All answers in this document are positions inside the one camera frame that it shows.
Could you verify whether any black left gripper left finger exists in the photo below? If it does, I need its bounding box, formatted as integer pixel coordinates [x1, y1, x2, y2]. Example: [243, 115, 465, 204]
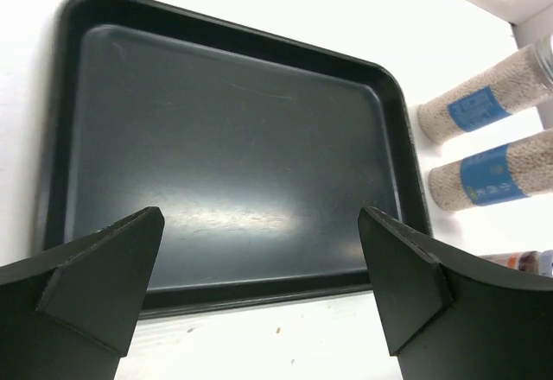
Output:
[1, 207, 164, 379]

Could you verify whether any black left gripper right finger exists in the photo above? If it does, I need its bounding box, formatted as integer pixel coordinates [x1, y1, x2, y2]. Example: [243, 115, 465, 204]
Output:
[358, 207, 552, 379]

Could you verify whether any silver-lid blue-label grain bottle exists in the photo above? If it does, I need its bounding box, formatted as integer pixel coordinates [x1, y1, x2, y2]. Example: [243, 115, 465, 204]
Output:
[417, 35, 552, 144]

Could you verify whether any white-lid dark spice jar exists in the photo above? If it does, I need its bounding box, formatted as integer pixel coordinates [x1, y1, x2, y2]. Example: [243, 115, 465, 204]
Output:
[480, 250, 552, 278]

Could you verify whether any dark green plastic tray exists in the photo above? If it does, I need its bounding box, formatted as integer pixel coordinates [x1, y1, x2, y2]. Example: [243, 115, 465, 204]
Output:
[33, 0, 432, 318]

